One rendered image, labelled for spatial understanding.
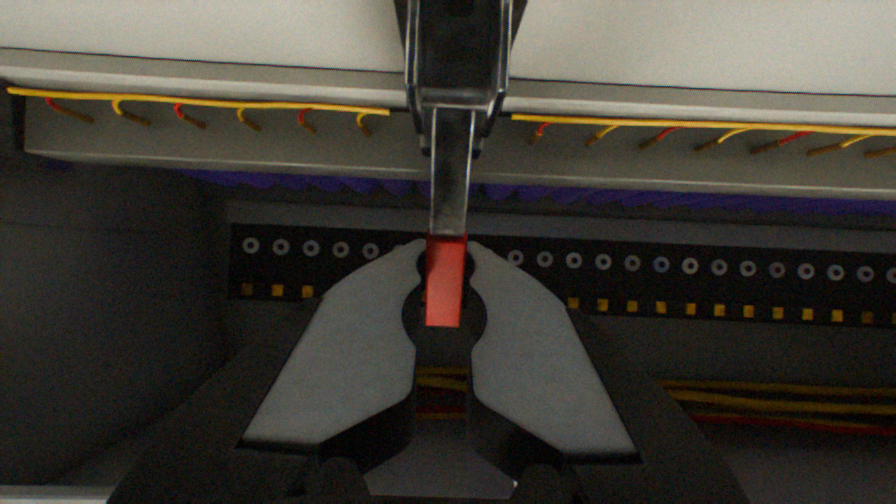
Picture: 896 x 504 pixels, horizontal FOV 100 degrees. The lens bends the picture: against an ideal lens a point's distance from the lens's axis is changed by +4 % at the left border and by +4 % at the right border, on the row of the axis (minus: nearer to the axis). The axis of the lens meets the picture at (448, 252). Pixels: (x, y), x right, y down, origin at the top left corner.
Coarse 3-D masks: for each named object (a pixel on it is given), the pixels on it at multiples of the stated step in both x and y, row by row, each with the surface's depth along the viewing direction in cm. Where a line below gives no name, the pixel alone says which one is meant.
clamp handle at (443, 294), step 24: (432, 120) 9; (456, 120) 9; (432, 144) 9; (456, 144) 9; (432, 168) 9; (456, 168) 9; (432, 192) 10; (456, 192) 10; (432, 216) 10; (456, 216) 10; (432, 240) 10; (456, 240) 10; (432, 264) 11; (456, 264) 11; (432, 288) 11; (456, 288) 11; (432, 312) 12; (456, 312) 12
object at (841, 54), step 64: (0, 0) 9; (64, 0) 9; (128, 0) 9; (192, 0) 8; (256, 0) 8; (320, 0) 8; (384, 0) 8; (576, 0) 8; (640, 0) 8; (704, 0) 8; (768, 0) 8; (832, 0) 8; (256, 64) 11; (320, 64) 11; (384, 64) 11; (512, 64) 10; (576, 64) 10; (640, 64) 10; (704, 64) 10; (768, 64) 10; (832, 64) 10; (0, 128) 13; (0, 192) 15; (64, 192) 17; (128, 192) 21
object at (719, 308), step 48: (240, 240) 26; (288, 240) 26; (336, 240) 26; (384, 240) 26; (480, 240) 26; (528, 240) 26; (576, 240) 26; (240, 288) 25; (288, 288) 25; (576, 288) 26; (624, 288) 26; (672, 288) 26; (720, 288) 26; (768, 288) 26; (816, 288) 26; (864, 288) 26
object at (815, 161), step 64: (64, 128) 14; (128, 128) 14; (192, 128) 14; (256, 128) 13; (320, 128) 14; (384, 128) 14; (512, 128) 14; (576, 128) 14; (640, 128) 14; (704, 128) 14; (768, 128) 12; (832, 128) 12; (704, 192) 15; (768, 192) 15; (832, 192) 14
